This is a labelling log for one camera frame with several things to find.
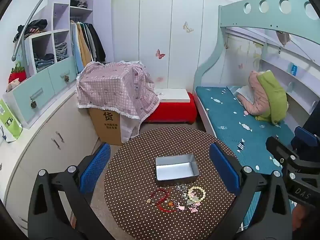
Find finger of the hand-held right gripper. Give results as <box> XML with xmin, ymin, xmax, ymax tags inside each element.
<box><xmin>291</xmin><ymin>126</ymin><xmax>320</xmax><ymax>153</ymax></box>
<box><xmin>265</xmin><ymin>136</ymin><xmax>320</xmax><ymax>207</ymax></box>

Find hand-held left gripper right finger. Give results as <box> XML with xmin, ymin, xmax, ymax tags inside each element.
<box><xmin>209</xmin><ymin>143</ymin><xmax>293</xmax><ymax>240</ymax></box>

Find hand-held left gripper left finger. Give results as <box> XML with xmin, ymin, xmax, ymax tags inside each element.
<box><xmin>28</xmin><ymin>143</ymin><xmax>115</xmax><ymax>240</ymax></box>

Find cream bead bracelet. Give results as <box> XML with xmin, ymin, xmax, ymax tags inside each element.
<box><xmin>187</xmin><ymin>185</ymin><xmax>206</xmax><ymax>202</ymax></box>

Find silver bead bracelet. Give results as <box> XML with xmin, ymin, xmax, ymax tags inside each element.
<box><xmin>176</xmin><ymin>184</ymin><xmax>188</xmax><ymax>201</ymax></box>

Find silver metal tin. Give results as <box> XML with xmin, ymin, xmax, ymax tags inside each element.
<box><xmin>155</xmin><ymin>153</ymin><xmax>200</xmax><ymax>181</ymax></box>

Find dark red bead bracelet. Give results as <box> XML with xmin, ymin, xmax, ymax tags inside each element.
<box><xmin>149</xmin><ymin>187</ymin><xmax>173</xmax><ymax>203</ymax></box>

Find red string bracelet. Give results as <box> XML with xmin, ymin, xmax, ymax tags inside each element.
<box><xmin>157</xmin><ymin>199</ymin><xmax>181</xmax><ymax>213</ymax></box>

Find person's right hand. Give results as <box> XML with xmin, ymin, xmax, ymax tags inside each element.
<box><xmin>292</xmin><ymin>203</ymin><xmax>304</xmax><ymax>232</ymax></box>

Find dark blue cloth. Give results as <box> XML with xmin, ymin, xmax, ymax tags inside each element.
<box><xmin>302</xmin><ymin>113</ymin><xmax>320</xmax><ymax>142</ymax></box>

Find cardboard box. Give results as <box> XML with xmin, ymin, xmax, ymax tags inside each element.
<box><xmin>89</xmin><ymin>107</ymin><xmax>140</xmax><ymax>146</ymax></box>

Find round polka dot table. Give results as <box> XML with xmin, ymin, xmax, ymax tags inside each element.
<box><xmin>104</xmin><ymin>127</ymin><xmax>241</xmax><ymax>240</ymax></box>

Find teal printed mattress sheet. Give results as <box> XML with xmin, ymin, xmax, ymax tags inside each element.
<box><xmin>195</xmin><ymin>86</ymin><xmax>298</xmax><ymax>228</ymax></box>

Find green jacket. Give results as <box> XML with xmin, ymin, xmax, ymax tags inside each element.
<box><xmin>255</xmin><ymin>70</ymin><xmax>289</xmax><ymax>125</ymax></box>

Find white bedside shelf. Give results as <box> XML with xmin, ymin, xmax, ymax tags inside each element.
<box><xmin>260</xmin><ymin>42</ymin><xmax>320</xmax><ymax>122</ymax></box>

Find white low cabinet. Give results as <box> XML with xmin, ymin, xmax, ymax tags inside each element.
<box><xmin>0</xmin><ymin>87</ymin><xmax>106</xmax><ymax>232</ymax></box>

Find pink jacket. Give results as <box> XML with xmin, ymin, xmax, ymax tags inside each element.
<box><xmin>236</xmin><ymin>70</ymin><xmax>269</xmax><ymax>115</ymax></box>

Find red stool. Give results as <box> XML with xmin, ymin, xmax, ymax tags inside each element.
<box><xmin>144</xmin><ymin>92</ymin><xmax>198</xmax><ymax>125</ymax></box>

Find pink checked cloth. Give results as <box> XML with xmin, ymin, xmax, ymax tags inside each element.
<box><xmin>76</xmin><ymin>61</ymin><xmax>161</xmax><ymax>142</ymax></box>

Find white board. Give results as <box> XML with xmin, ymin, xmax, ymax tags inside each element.
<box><xmin>156</xmin><ymin>88</ymin><xmax>194</xmax><ymax>103</ymax></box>

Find green and white box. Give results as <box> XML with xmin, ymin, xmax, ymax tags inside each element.
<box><xmin>0</xmin><ymin>99</ymin><xmax>23</xmax><ymax>143</ymax></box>

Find hanging pink bag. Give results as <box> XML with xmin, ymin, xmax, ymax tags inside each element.
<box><xmin>276</xmin><ymin>30</ymin><xmax>291</xmax><ymax>46</ymax></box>

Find folded blue jeans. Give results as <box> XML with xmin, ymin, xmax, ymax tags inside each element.
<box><xmin>34</xmin><ymin>52</ymin><xmax>55</xmax><ymax>73</ymax></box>

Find pink plush toy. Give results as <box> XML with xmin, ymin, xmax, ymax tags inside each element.
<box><xmin>6</xmin><ymin>78</ymin><xmax>21</xmax><ymax>92</ymax></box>

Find folded grey clothes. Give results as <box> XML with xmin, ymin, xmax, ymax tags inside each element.
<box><xmin>54</xmin><ymin>42</ymin><xmax>68</xmax><ymax>62</ymax></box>

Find strawberry plush toy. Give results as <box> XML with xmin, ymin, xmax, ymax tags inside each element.
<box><xmin>8</xmin><ymin>61</ymin><xmax>27</xmax><ymax>84</ymax></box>

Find row of hanging clothes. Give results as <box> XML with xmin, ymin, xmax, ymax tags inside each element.
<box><xmin>70</xmin><ymin>21</ymin><xmax>107</xmax><ymax>73</ymax></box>

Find yellow butterfly sticker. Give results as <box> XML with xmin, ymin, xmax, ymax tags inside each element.
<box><xmin>182</xmin><ymin>21</ymin><xmax>194</xmax><ymax>34</ymax></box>

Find pile of dark clothes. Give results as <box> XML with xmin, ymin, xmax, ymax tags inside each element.
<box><xmin>14</xmin><ymin>19</ymin><xmax>48</xmax><ymax>43</ymax></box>

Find white wardrobe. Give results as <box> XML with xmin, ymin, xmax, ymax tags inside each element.
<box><xmin>111</xmin><ymin>0</ymin><xmax>222</xmax><ymax>98</ymax></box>

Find grey metal pole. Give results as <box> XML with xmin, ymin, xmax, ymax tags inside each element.
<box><xmin>11</xmin><ymin>0</ymin><xmax>63</xmax><ymax>61</ymax></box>

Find white shelf unit teal drawers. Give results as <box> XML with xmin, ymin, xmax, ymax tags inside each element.
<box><xmin>2</xmin><ymin>0</ymin><xmax>97</xmax><ymax>130</ymax></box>

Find folded dark clothes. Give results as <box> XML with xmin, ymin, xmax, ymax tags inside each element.
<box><xmin>70</xmin><ymin>0</ymin><xmax>88</xmax><ymax>9</ymax></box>

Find teal bunk bed frame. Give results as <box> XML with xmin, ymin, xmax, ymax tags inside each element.
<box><xmin>193</xmin><ymin>0</ymin><xmax>320</xmax><ymax>130</ymax></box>

